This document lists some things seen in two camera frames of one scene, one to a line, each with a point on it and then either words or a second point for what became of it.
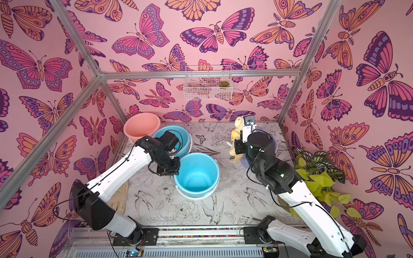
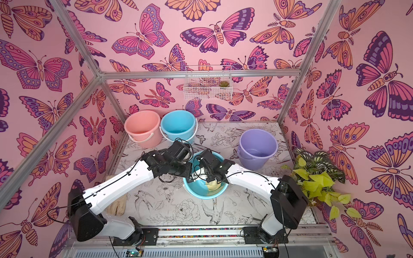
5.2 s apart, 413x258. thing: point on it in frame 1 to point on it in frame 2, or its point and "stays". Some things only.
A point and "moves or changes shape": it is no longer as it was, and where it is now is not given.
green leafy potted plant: (318, 170) stays
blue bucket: (199, 176) moves or changes shape
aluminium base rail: (183, 242) stays
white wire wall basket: (208, 83) stays
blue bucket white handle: (184, 139) moves or changes shape
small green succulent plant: (224, 84) stays
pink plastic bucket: (139, 125) stays
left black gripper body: (168, 166) to (182, 170)
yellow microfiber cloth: (236, 134) to (213, 185)
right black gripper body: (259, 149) to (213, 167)
